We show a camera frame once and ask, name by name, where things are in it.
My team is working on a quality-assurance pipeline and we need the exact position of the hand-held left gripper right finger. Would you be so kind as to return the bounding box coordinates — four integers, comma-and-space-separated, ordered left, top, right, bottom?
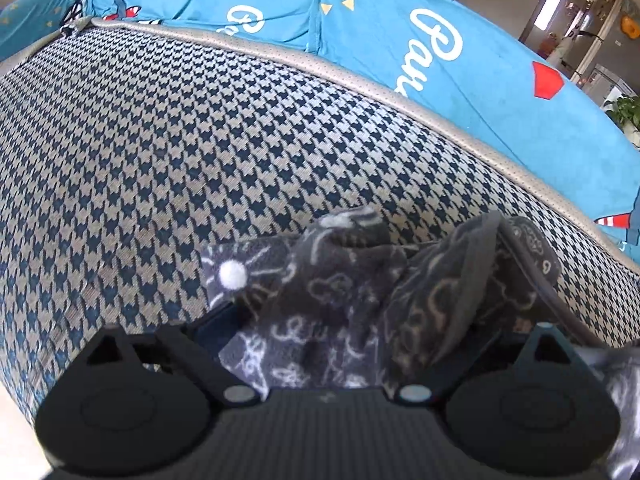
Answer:
395, 324, 572, 406

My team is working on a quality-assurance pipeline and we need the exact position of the grey patterned fleece jacket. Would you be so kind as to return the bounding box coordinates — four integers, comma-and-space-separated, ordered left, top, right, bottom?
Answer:
200, 207, 640, 480

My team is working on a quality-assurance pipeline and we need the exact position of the houndstooth sofa seat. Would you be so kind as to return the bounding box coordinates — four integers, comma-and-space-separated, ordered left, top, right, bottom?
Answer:
0, 20, 640, 411

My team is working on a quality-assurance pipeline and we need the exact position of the pothos plant in white pot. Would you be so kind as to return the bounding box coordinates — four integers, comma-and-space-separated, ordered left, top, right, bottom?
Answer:
605, 95, 640, 148

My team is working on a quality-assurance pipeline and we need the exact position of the blue printed sofa cover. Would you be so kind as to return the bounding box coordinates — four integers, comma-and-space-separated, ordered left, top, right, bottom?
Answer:
0, 0, 640, 261

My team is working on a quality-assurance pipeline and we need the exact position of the cloth-covered fridge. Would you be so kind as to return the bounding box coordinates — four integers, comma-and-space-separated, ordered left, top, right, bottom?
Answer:
550, 0, 640, 103

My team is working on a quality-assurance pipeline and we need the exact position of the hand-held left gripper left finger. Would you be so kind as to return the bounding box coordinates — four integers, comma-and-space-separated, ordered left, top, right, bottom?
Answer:
85, 309, 262, 407

